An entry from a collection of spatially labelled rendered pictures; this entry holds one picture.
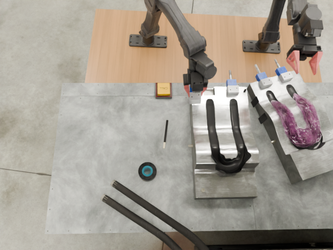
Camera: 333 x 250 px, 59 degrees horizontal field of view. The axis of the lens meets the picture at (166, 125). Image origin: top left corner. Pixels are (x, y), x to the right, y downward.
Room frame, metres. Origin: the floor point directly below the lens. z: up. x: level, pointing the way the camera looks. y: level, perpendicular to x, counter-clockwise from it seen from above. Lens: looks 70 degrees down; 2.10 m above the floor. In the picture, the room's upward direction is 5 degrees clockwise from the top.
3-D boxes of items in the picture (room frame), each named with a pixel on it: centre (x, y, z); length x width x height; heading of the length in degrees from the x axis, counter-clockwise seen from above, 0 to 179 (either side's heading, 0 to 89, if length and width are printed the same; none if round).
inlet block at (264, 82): (0.76, -0.44, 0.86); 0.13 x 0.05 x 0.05; 23
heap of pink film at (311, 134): (0.54, -0.59, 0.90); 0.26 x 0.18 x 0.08; 23
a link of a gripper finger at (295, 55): (0.63, -0.46, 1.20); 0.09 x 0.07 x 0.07; 3
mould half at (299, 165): (0.54, -0.60, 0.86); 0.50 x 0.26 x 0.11; 23
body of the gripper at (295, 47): (0.70, -0.48, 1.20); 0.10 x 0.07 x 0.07; 93
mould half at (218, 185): (0.42, -0.25, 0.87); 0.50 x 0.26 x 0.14; 6
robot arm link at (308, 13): (0.79, -0.48, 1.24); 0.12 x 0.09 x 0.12; 3
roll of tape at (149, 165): (0.25, 0.06, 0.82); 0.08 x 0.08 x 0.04
